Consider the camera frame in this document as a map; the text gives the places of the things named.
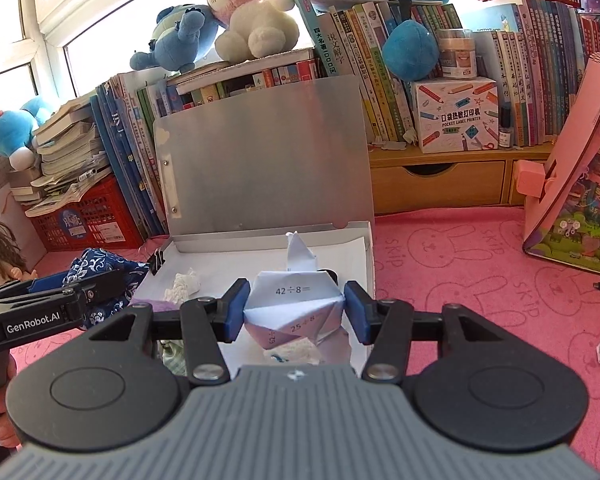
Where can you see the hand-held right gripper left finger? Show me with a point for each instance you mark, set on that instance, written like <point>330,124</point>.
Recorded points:
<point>236,310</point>

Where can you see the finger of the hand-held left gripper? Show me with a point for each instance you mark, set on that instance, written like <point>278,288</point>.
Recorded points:
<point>100,282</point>
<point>40,305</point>

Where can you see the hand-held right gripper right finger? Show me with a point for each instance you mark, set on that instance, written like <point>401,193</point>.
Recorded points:
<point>357,310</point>

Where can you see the blue floral cloth pouch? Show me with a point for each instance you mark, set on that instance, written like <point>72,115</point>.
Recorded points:
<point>100,265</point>

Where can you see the white paper origami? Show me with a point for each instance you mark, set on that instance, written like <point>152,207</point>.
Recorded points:
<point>290,305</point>

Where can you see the white tissue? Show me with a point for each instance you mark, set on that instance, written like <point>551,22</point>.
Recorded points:
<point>182,285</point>

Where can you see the grey file box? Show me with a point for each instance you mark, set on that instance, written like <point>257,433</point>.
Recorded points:
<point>260,160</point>

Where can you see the person's left hand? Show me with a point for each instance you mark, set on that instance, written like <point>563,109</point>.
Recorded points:
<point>5,425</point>

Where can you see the black binder clip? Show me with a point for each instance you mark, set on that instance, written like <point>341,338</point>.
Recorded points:
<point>156,262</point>

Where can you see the red basket with blue label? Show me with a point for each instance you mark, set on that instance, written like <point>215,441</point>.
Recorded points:
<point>105,210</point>

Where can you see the green checked scrunchie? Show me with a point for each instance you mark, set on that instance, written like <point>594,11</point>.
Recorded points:
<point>172,360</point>

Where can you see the pink rabbit-print mat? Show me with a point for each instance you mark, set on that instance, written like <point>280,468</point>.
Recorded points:
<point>455,270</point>

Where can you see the row of thin blue books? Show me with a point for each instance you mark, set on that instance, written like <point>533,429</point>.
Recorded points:
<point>125,160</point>

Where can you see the stack of worn books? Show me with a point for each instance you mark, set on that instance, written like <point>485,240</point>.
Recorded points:
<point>65,145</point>

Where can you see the wooden drawer shelf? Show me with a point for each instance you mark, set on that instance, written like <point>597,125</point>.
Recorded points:
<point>455,190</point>

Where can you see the blue and white cat plush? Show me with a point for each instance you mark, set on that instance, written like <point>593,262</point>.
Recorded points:
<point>2,132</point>

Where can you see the white printed cardboard box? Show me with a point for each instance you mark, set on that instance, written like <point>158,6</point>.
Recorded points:
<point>455,120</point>

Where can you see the small dark bottle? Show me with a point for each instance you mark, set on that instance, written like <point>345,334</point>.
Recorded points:
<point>505,132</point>

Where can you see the row of small books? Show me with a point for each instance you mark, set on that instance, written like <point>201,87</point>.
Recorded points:
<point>280,72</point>

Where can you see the blue dinosaur plush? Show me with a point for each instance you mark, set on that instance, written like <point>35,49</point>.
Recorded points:
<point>180,40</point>

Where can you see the pink toy board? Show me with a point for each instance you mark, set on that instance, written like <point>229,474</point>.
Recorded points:
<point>570,160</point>

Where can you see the large blue round plush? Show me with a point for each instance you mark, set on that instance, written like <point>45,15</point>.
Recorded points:
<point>410,45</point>

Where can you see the round lidded jar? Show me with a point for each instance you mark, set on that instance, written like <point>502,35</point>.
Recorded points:
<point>457,55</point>

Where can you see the pink and white lamb plush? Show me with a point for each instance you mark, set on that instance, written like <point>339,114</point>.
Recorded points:
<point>250,20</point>

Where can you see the row of upright colourful books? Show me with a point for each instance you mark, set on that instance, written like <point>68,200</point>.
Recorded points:
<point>530,60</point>

